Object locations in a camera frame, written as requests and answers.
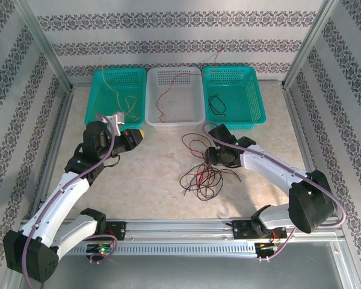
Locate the thin yellow wire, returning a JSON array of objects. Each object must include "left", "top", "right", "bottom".
[
  {"left": 100, "top": 60, "right": 123, "bottom": 111},
  {"left": 117, "top": 95, "right": 141, "bottom": 123}
]

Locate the thin red wire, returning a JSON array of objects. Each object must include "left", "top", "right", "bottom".
[
  {"left": 155, "top": 47, "right": 225, "bottom": 123},
  {"left": 181, "top": 132, "right": 218, "bottom": 158}
]

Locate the thin black wire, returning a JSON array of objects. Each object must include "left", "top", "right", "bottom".
[
  {"left": 182, "top": 168, "right": 224, "bottom": 202},
  {"left": 208, "top": 93, "right": 227, "bottom": 117}
]

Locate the teal perforated plastic basket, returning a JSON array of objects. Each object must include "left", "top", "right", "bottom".
[
  {"left": 84, "top": 67, "right": 147, "bottom": 128},
  {"left": 202, "top": 66, "right": 267, "bottom": 131}
]

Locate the white perforated plastic basket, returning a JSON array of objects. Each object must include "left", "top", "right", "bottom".
[{"left": 145, "top": 67, "right": 206, "bottom": 131}]

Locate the small controller board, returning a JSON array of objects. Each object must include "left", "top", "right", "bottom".
[
  {"left": 256, "top": 242, "right": 280, "bottom": 251},
  {"left": 86, "top": 243, "right": 114, "bottom": 254}
]

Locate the grey metal panel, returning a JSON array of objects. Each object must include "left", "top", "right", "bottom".
[{"left": 5, "top": 254, "right": 350, "bottom": 289}]

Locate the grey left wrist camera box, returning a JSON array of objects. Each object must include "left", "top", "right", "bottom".
[{"left": 109, "top": 111, "right": 126, "bottom": 136}]

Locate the black short cable loop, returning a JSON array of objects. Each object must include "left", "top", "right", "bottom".
[{"left": 103, "top": 154, "right": 122, "bottom": 170}]

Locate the aluminium table edge rail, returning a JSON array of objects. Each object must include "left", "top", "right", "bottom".
[
  {"left": 282, "top": 84, "right": 344, "bottom": 238},
  {"left": 19, "top": 85, "right": 76, "bottom": 223}
]

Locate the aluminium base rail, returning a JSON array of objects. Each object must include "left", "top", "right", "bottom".
[{"left": 105, "top": 218, "right": 293, "bottom": 241}]

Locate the thin white wire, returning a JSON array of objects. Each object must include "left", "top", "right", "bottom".
[{"left": 197, "top": 50, "right": 222, "bottom": 63}]

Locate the perforated metal cable duct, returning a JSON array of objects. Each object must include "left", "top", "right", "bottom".
[{"left": 63, "top": 241, "right": 257, "bottom": 257}]

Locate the aluminium frame post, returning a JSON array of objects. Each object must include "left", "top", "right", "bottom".
[
  {"left": 282, "top": 0, "right": 342, "bottom": 90},
  {"left": 16, "top": 0, "right": 75, "bottom": 91}
]

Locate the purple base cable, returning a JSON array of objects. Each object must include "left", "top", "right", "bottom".
[
  {"left": 89, "top": 233, "right": 118, "bottom": 265},
  {"left": 258, "top": 227, "right": 297, "bottom": 263}
]

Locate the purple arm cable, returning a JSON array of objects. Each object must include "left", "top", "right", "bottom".
[
  {"left": 21, "top": 113, "right": 121, "bottom": 289},
  {"left": 202, "top": 122, "right": 347, "bottom": 228}
]

